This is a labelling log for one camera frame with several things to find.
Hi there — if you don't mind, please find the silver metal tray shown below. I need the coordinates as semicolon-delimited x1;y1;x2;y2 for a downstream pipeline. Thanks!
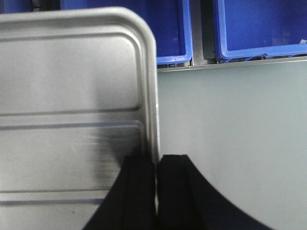
0;7;159;230

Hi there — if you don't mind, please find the blue bin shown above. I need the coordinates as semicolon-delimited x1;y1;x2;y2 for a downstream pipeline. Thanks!
60;0;192;65
213;0;307;62

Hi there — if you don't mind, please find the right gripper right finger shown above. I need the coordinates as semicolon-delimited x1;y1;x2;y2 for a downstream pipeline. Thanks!
157;155;269;230

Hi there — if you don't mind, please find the blue bin lower middle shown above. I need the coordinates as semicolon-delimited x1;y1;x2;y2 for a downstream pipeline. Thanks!
60;0;192;65

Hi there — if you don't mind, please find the steel front crossbar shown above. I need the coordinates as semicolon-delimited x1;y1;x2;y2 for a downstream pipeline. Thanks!
157;56;307;73

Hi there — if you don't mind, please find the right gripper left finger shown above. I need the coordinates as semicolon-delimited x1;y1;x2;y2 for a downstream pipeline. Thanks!
84;155;156;230

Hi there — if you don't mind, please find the blue bin lower right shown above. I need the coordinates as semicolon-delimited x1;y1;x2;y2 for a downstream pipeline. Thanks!
213;0;307;62

